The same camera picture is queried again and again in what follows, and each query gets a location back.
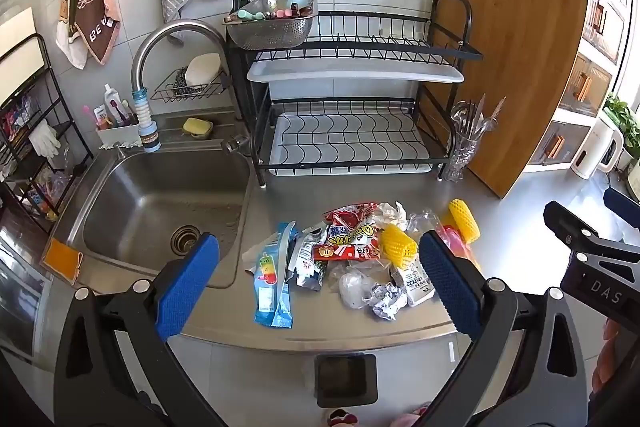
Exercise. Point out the blue ice pop wrapper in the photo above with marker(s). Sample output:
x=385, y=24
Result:
x=272, y=287

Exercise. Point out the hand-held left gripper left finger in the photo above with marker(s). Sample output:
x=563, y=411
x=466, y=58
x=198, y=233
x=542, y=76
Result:
x=187, y=287

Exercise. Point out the glass utensil holder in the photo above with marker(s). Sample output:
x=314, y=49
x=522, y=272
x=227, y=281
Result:
x=457, y=157

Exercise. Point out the person's right hand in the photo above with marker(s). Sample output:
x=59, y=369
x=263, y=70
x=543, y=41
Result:
x=610, y=372

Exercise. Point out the blue white faucet filter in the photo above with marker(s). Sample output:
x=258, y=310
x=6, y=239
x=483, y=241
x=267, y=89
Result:
x=146, y=122

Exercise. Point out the person's pink trouser legs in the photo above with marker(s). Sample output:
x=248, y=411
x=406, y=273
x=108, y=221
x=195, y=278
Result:
x=407, y=417

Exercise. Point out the wooden cutting board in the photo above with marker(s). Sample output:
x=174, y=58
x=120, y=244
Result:
x=515, y=72

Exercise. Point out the black trash bin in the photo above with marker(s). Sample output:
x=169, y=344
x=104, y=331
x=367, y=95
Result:
x=345, y=379

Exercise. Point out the clear pink zip bag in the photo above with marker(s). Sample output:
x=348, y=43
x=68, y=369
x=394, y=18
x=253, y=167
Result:
x=457, y=249

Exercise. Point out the stainless steel sink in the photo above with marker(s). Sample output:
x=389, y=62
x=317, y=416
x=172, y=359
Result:
x=150, y=202

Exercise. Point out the red yellow snack wrapper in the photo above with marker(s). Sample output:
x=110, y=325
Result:
x=350, y=232

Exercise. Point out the white rubber gloves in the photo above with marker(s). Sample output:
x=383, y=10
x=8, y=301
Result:
x=46, y=139

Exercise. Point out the black metal shelf rack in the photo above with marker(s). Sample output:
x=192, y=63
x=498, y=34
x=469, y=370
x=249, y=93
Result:
x=30, y=147

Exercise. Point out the white pump bottle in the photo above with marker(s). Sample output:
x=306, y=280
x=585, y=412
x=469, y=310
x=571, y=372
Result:
x=110, y=102

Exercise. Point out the brown pink hand towel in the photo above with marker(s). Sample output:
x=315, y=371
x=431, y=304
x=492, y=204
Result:
x=97, y=17

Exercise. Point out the black white snack packet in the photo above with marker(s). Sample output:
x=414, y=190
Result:
x=310, y=262

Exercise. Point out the white tissue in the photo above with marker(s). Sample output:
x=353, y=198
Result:
x=392, y=213

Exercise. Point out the clear plastic bag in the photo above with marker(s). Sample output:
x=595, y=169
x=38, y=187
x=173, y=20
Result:
x=355, y=289

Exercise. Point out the clear plastic wrapper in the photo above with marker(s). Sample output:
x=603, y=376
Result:
x=425, y=222

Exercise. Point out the curved steel faucet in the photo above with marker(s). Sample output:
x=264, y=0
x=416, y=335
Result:
x=175, y=29

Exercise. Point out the red white slipper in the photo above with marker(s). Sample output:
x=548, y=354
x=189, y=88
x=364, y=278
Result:
x=342, y=418

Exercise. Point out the white drip tray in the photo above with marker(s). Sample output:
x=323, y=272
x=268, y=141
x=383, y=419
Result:
x=350, y=71
x=350, y=142

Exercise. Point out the yellow sponge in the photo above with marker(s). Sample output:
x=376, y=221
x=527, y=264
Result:
x=196, y=125

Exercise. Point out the orange cloth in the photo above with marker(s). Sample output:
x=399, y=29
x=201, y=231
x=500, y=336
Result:
x=62, y=259

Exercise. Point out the red candy bar wrapper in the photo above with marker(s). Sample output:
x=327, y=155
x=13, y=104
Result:
x=345, y=252

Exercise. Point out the bunch of metal cutlery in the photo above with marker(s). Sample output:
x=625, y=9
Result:
x=475, y=117

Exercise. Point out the green potted plant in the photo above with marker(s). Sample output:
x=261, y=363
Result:
x=622, y=117

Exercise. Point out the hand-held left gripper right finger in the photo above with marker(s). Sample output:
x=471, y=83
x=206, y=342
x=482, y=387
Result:
x=450, y=287

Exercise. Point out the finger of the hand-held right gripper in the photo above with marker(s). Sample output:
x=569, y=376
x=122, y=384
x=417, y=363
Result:
x=622, y=207
x=570, y=227

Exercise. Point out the white electric kettle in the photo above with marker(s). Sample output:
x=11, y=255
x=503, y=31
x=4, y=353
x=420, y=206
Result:
x=595, y=147

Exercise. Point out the white toothbrush holder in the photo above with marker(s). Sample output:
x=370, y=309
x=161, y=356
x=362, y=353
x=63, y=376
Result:
x=117, y=136

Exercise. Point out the white round sponge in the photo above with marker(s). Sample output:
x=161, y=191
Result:
x=202, y=68

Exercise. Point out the metal colander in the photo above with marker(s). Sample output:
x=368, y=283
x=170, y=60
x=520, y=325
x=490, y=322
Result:
x=272, y=29

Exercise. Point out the white labelled packet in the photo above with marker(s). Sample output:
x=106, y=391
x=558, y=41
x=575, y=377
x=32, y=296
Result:
x=412, y=287

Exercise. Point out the yellow foam fruit net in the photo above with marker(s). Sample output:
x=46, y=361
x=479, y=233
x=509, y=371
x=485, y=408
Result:
x=465, y=219
x=397, y=247

